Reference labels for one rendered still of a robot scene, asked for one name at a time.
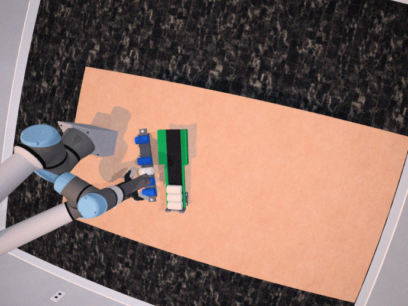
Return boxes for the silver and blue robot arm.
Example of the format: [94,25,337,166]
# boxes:
[0,124,123,256]

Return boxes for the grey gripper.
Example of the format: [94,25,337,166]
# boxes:
[115,167,149,202]

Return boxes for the white cylinder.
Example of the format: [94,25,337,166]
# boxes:
[167,194,183,202]
[166,185,182,194]
[139,167,154,175]
[167,201,183,210]

